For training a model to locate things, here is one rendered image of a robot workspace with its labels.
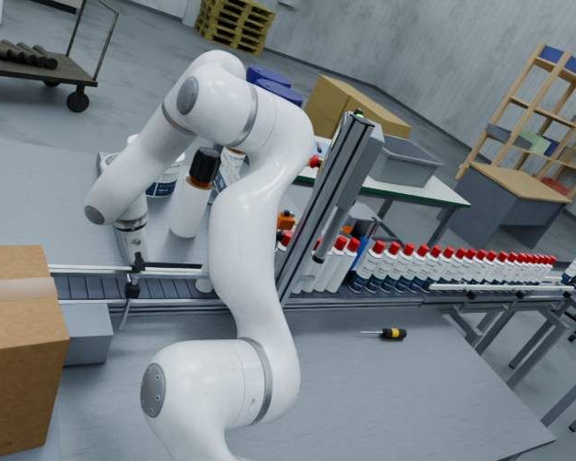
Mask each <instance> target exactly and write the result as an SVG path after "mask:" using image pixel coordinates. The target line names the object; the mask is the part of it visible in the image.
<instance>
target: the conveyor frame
mask: <svg viewBox="0 0 576 461"><path fill-rule="evenodd" d="M126 300H127V299H113V300H59V305H61V304H107V306H108V310H109V315H110V316H122V314H123V310H124V306H125V303H126ZM424 300H425V299H424V298H423V297H338V298H288V299H287V301H286V303H285V305H284V307H283V312H301V311H334V310H366V309H398V308H419V307H420V306H421V304H422V303H423V301H424ZM204 314H232V313H231V311H230V310H229V308H228V307H227V306H226V305H225V304H224V302H223V301H222V300H221V299H132V302H131V305H130V308H129V312H128V315H127V316H172V315H204Z"/></svg>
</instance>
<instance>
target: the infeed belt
mask: <svg viewBox="0 0 576 461"><path fill-rule="evenodd" d="M51 277H53V280H54V284H55V286H56V289H57V293H58V296H59V298H58V300H113V299H127V298H125V294H124V287H125V285H126V283H127V280H126V278H116V279H115V278H114V277H101V278H100V277H85V280H84V277H69V279H68V277H62V276H51ZM196 281H197V279H166V278H159V279H158V278H138V283H139V285H140V289H141V291H140V294H139V296H138V298H133V299H220V298H219V297H218V295H217V294H216V292H215V291H214V290H213V289H212V292H211V293H210V294H201V293H200V292H198V291H197V290H196V288H195V283H196ZM348 284H349V283H341V285H340V286H339V287H338V289H337V291H336V293H335V294H330V293H328V292H327V291H326V290H324V292H323V293H317V292H316V291H314V290H313V291H312V293H310V294H307V293H304V292H302V291H301V293H300V294H299V295H293V294H290V295H289V297H288V298H338V297H423V295H422V294H421V293H420V292H419V291H418V293H417V294H414V293H412V292H410V291H408V290H407V289H406V290H405V292H404V293H403V294H400V293H398V292H396V291H395V290H394V289H392V290H391V292H390V293H389V294H386V293H384V292H382V291H381V290H379V289H378V291H377V292H376V293H375V294H372V293H369V292H368V291H366V290H365V288H363V289H362V291H361V293H360V294H356V293H354V292H352V291H351V290H349V288H348Z"/></svg>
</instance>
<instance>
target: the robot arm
mask: <svg viewBox="0 0 576 461"><path fill-rule="evenodd" d="M198 136H200V137H202V138H204V139H206V140H209V141H210V142H213V143H216V144H219V145H224V146H226V147H229V148H232V149H235V150H238V151H241V152H243V153H245V154H246V155H247V156H248V158H249V168H248V170H247V172H246V173H245V175H244V176H242V177H241V178H239V179H238V180H236V181H235V182H233V183H232V184H230V185H229V186H227V187H226V188H225V189H223V190H222V191H221V192H220V193H219V194H218V196H217V197H216V199H215V200H214V203H213V205H212V208H211V211H210V217H209V225H208V248H207V263H208V275H209V279H210V282H211V284H212V286H213V289H214V291H215V292H216V294H217V295H218V297H219V298H220V299H221V300H222V301H223V302H224V304H225V305H226V306H227V307H228V308H229V310H230V311H231V313H232V315H233V316H234V319H235V322H236V326H237V333H238V335H237V339H222V340H189V341H182V342H177V343H175V344H172V345H169V346H167V347H165V348H163V349H161V350H160V351H159V352H158V353H157V354H155V355H154V357H153V358H152V359H151V361H150V362H149V364H148V366H147V368H146V370H145V372H144V376H143V380H142V381H141V391H140V402H141V407H142V411H143V414H144V418H145V420H146V421H147V423H148V425H149V426H150V428H151V429H152V431H153V432H154V433H155V435H156V436H157V438H158V439H159V440H160V442H161V443H162V444H163V445H164V447H165V448H166V450H167V451H168V453H169V454H170V455H171V456H172V458H173V459H174V461H251V460H249V459H246V458H243V457H240V456H235V455H233V454H232V453H231V452H230V450H229V449H228V447H227V444H226V441H225V435H224V432H225V430H229V429H235V428H240V427H245V426H251V425H257V424H263V423H269V422H272V421H274V420H276V419H278V418H280V417H282V416H284V415H285V414H286V413H287V412H288V411H289V410H290V409H291V408H292V406H293V405H294V403H295V401H296V399H297V396H298V393H299V390H300V381H301V371H300V364H299V359H298V356H297V352H296V349H295V345H294V343H293V338H292V335H291V332H290V330H289V328H288V325H287V323H286V320H285V317H284V314H283V311H282V307H281V304H280V301H279V298H278V295H277V291H276V287H275V280H274V252H275V240H276V228H277V219H278V213H279V208H280V205H281V202H282V200H283V196H284V194H285V192H286V190H287V189H288V187H289V186H290V185H291V184H292V183H293V181H294V180H295V179H296V177H297V176H298V175H299V174H300V173H301V172H302V171H303V170H304V168H305V167H306V166H307V164H308V162H309V160H310V158H311V155H312V153H313V149H314V140H315V137H314V130H313V126H312V124H311V122H310V120H309V118H308V116H307V115H306V114H305V112H304V111H303V110H301V109H300V108H299V107H297V106H296V105H294V104H293V103H291V102H288V101H286V100H285V99H283V98H281V97H279V96H277V95H275V94H273V93H271V92H269V91H266V90H264V89H262V88H260V87H258V86H256V85H254V84H251V83H249V82H247V81H246V71H245V69H244V67H243V65H242V63H241V62H240V60H239V59H238V58H236V57H235V56H233V55H231V54H230V53H228V52H226V51H222V50H212V51H209V52H206V53H204V54H202V55H200V56H199V57H198V58H196V59H195V60H194V61H193V62H192V63H191V64H190V66H189V67H188V68H187V70H186V71H185V72H184V74H183V75H182V76H181V77H180V79H179V80H178V82H177V83H176V85H175V86H174V87H173V89H172V90H171V91H170V92H169V93H168V94H167V96H166V97H165V99H164V100H163V101H162V103H161V104H160V106H159V107H158V108H157V110H156V111H155V113H154V114H153V115H152V117H151V118H150V120H149V121H148V122H147V124H146V125H145V127H144V129H143V130H142V131H141V133H139V134H138V135H137V136H136V138H135V139H134V140H133V141H132V142H131V143H130V144H129V145H128V146H127V147H126V148H125V149H124V150H123V151H122V152H121V153H116V154H112V155H107V156H106V157H104V158H103V159H102V161H101V163H100V166H101V175H100V177H99V178H98V179H97V181H96V182H95V183H94V185H93V186H92V188H91V190H90V191H89V193H88V194H87V196H86V198H85V200H84V203H83V211H84V214H85V216H86V218H87V219H88V220H89V221H90V222H91V223H93V224H95V225H98V226H106V225H110V224H112V225H113V226H114V227H115V228H116V229H117V230H119V231H121V234H122V238H123V244H124V248H125V250H126V253H127V256H128V259H129V261H130V264H131V266H132V271H145V265H144V260H145V262H146V263H148V262H150V260H151V259H150V254H149V250H148V244H147V239H146V234H145V229H144V226H145V225H146V223H147V221H148V218H149V216H148V208H147V202H146V195H145V191H146V190H147V189H148V188H149V187H150V186H151V185H152V184H153V183H154V182H155V181H156V180H157V179H158V178H159V177H160V176H162V175H163V174H164V173H165V171H166V170H167V169H168V168H169V167H170V166H171V165H173V164H174V163H175V161H176V160H177V159H178V158H179V157H180V156H181V155H182V154H183V153H184V152H185V151H186V150H187V149H188V148H189V146H190V145H191V144H192V143H193V142H194V141H195V140H196V139H197V137H198Z"/></svg>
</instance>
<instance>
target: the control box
mask: <svg viewBox="0 0 576 461"><path fill-rule="evenodd" d="M351 113H352V112H350V111H348V112H347V113H344V114H343V118H342V120H341V122H343V124H342V130H343V128H344V126H345V124H346V121H347V118H348V116H349V115H350V114H351ZM366 119H367V118H366ZM367 120H368V119H367ZM369 121H370V120H369ZM341 122H340V123H341ZM370 122H371V123H373V124H374V125H375V127H374V130H373V132H372V134H371V136H370V137H369V139H368V142H367V144H366V146H365V148H364V150H363V152H362V154H361V156H360V158H359V159H358V161H357V164H356V166H355V167H354V169H353V171H352V173H351V175H350V177H349V179H348V181H347V183H346V185H345V187H344V189H343V191H342V193H341V195H340V197H339V199H338V201H337V203H336V207H339V208H341V209H344V210H346V211H349V210H350V208H351V207H352V205H353V203H354V201H355V199H356V197H357V194H358V192H359V191H360V189H361V188H362V186H363V184H364V182H365V180H366V178H367V176H368V174H369V172H370V170H371V168H372V167H373V165H374V163H375V161H376V159H377V157H378V156H379V153H380V151H381V149H382V147H383V145H384V144H385V141H384V137H383V133H382V129H381V125H380V124H378V123H375V122H372V121H370ZM342 130H341V132H342ZM332 141H333V139H332ZM332 141H331V143H330V146H329V147H328V149H327V151H326V153H325V156H326V154H327V152H328V150H329V148H330V153H329V156H330V155H331V153H332V151H333V150H332V151H331V145H332ZM325 156H324V158H323V162H322V164H321V166H320V167H319V168H318V169H317V173H316V178H315V185H314V188H313V191H314V189H315V186H316V184H317V182H318V180H319V178H320V176H321V174H322V172H323V171H322V168H323V163H324V160H325Z"/></svg>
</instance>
